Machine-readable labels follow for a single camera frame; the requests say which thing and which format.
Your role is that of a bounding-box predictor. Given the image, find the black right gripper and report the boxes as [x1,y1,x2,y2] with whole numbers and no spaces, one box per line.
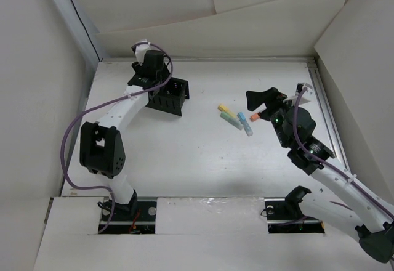
[246,87,300,148]

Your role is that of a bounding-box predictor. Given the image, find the orange capped lead case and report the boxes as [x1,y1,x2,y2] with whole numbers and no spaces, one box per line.
[250,113,260,122]

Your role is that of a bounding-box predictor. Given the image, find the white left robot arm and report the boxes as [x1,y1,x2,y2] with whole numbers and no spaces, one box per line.
[79,49,170,220]

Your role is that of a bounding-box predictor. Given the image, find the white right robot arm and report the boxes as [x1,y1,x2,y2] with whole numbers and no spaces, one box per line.
[246,83,393,264]

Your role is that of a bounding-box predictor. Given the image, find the blue highlighter pen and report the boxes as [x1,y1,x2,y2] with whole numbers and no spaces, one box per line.
[237,112,253,137]

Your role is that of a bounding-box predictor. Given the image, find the green highlighter pen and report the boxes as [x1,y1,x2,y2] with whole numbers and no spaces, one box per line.
[220,111,243,130]

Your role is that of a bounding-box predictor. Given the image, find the black slotted organizer box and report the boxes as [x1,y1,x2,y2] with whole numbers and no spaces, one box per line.
[146,78,190,116]

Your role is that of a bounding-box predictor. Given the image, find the yellow highlighter pen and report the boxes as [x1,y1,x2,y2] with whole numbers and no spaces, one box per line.
[217,104,238,119]

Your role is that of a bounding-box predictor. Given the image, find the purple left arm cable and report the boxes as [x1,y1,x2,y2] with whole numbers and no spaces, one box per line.
[60,43,174,234]

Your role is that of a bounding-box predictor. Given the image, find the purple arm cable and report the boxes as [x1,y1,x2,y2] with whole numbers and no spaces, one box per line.
[60,43,174,234]
[292,87,394,222]

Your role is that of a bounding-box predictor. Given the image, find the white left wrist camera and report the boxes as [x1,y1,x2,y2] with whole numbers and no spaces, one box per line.
[132,39,151,65]

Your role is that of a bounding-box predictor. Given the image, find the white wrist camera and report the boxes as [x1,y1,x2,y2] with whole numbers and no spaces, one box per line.
[132,39,151,65]
[283,83,314,106]

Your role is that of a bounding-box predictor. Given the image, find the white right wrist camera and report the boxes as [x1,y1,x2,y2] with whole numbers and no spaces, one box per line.
[283,83,314,106]

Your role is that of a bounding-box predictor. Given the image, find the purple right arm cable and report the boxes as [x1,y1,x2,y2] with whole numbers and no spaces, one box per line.
[292,87,394,222]

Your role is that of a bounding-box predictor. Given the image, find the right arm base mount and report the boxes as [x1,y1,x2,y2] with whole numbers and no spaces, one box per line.
[260,186,325,234]

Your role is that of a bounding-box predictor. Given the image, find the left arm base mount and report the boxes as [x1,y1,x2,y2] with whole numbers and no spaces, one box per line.
[98,193,158,235]

